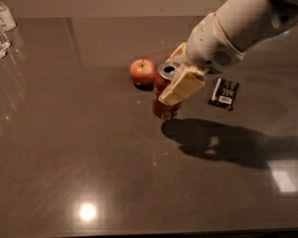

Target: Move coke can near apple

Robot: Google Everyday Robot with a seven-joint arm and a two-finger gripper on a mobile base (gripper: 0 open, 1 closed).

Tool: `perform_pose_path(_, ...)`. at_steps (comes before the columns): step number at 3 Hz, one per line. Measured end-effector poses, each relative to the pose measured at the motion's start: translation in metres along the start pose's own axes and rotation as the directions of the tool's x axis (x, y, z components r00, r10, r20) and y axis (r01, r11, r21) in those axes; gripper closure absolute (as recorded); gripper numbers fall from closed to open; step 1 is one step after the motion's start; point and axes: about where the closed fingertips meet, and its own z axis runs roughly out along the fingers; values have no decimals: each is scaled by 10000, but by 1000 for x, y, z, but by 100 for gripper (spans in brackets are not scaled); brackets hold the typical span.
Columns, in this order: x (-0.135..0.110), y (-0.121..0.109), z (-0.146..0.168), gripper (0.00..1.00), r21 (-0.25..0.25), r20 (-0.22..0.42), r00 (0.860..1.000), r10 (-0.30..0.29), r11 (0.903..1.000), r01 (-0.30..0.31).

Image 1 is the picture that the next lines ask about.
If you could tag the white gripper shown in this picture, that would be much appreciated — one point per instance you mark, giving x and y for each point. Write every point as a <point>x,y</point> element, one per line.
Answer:
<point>211,45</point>

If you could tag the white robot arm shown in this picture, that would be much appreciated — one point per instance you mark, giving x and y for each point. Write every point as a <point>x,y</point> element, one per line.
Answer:
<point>249,22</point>

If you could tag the red apple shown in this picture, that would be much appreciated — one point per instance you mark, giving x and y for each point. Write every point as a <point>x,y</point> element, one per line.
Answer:
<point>142,72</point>

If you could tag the black snack packet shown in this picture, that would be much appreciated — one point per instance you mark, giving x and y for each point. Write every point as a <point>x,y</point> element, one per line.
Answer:
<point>224,93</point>

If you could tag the white label water bottle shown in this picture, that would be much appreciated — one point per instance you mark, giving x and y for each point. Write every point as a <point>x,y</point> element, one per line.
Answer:
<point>7,21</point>

